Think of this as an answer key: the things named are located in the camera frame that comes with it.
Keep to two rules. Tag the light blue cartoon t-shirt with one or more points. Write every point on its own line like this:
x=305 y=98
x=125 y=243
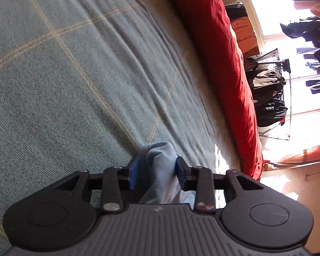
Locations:
x=161 y=170

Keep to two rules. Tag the black box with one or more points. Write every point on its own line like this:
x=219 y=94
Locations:
x=236 y=10

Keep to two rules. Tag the window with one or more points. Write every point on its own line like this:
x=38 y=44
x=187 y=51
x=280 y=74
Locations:
x=269 y=10

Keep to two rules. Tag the orange cloth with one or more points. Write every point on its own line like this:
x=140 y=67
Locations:
x=245 y=37

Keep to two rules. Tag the metal clothes rack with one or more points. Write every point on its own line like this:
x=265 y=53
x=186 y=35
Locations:
x=290 y=98

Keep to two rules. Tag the peach hanging garment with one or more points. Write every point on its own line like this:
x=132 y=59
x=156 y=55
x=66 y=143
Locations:
x=317 y=9

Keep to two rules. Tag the green plaid bed sheet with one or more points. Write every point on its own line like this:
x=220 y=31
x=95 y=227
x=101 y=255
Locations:
x=69 y=85

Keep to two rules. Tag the red quilt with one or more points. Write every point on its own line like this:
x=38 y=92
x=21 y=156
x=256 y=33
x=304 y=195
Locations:
x=224 y=72

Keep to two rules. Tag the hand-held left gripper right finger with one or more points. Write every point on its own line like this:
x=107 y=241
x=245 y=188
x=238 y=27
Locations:
x=180 y=172

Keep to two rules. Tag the row of hanging dark clothes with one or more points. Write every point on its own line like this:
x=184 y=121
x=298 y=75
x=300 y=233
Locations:
x=314 y=29

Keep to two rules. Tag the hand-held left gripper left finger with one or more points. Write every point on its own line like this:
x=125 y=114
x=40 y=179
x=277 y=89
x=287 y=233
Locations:
x=133 y=175

